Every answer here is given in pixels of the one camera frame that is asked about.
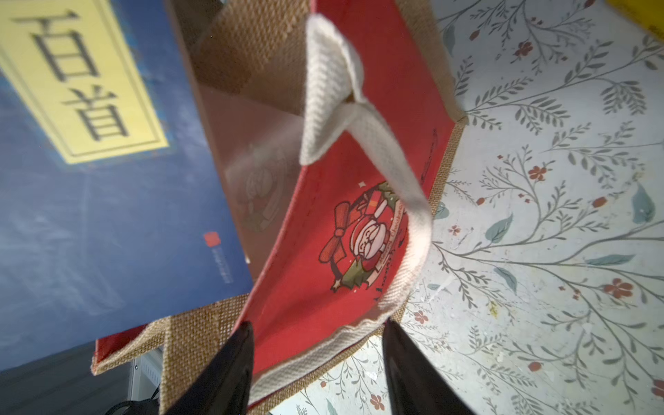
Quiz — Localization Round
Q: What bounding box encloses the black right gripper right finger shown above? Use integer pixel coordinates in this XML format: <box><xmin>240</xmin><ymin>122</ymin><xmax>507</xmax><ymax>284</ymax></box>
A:
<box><xmin>382</xmin><ymin>318</ymin><xmax>472</xmax><ymax>415</ymax></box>

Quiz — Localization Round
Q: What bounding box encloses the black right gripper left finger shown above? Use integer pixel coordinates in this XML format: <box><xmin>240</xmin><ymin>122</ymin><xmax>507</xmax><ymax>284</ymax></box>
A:
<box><xmin>167</xmin><ymin>322</ymin><xmax>254</xmax><ymax>415</ymax></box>

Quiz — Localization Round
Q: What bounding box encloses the blue book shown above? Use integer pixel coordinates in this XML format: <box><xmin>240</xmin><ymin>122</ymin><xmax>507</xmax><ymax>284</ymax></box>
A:
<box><xmin>1</xmin><ymin>1</ymin><xmax>252</xmax><ymax>370</ymax></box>

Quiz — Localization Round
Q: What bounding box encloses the jute canvas Christmas bag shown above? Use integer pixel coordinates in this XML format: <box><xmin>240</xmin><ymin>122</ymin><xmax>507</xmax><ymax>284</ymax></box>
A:
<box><xmin>92</xmin><ymin>1</ymin><xmax>466</xmax><ymax>414</ymax></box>

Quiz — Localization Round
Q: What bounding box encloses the floral table cloth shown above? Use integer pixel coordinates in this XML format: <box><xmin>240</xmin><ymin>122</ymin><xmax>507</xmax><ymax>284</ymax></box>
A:
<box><xmin>269</xmin><ymin>0</ymin><xmax>664</xmax><ymax>415</ymax></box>

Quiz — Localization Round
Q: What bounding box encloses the yellow cartoon book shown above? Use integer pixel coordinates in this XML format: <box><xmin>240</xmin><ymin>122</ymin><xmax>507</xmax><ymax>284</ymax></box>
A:
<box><xmin>606</xmin><ymin>0</ymin><xmax>664</xmax><ymax>41</ymax></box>

